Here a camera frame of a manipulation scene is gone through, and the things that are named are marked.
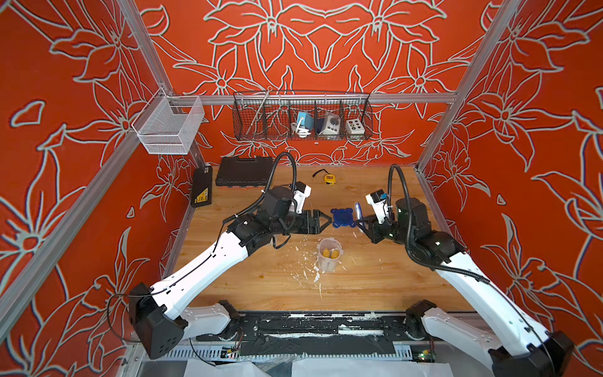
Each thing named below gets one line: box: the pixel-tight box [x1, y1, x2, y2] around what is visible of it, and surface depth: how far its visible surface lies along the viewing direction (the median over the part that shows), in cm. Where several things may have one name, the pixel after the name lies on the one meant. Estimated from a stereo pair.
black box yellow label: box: [190, 163, 213, 209], surface depth 113 cm
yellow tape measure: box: [312, 168, 337, 186], surface depth 114 cm
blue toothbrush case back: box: [354, 201, 364, 221], surface depth 74 cm
